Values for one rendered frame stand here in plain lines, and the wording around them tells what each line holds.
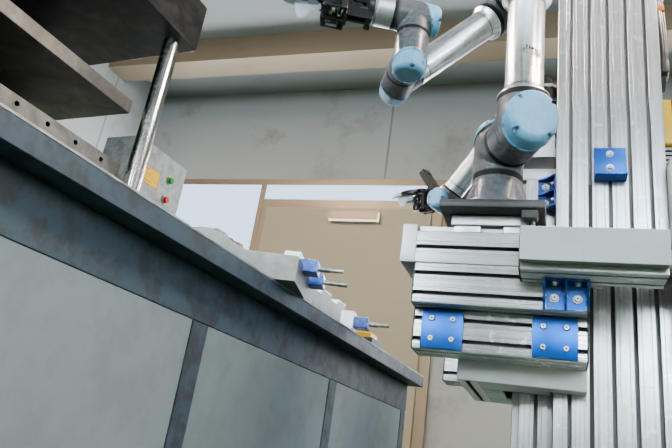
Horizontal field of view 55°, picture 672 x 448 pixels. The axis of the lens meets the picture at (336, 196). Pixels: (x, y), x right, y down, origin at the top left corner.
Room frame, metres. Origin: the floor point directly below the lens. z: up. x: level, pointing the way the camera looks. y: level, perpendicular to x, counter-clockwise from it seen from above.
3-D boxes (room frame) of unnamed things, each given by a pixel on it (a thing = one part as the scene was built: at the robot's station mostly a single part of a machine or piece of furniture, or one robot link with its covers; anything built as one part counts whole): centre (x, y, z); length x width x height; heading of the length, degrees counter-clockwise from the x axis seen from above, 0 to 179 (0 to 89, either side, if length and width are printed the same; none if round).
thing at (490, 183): (1.37, -0.37, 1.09); 0.15 x 0.15 x 0.10
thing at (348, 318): (1.74, -0.13, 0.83); 0.13 x 0.05 x 0.05; 75
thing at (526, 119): (1.24, -0.38, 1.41); 0.15 x 0.12 x 0.55; 5
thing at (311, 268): (1.37, 0.02, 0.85); 0.13 x 0.05 x 0.05; 82
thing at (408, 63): (1.23, -0.11, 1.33); 0.11 x 0.08 x 0.11; 5
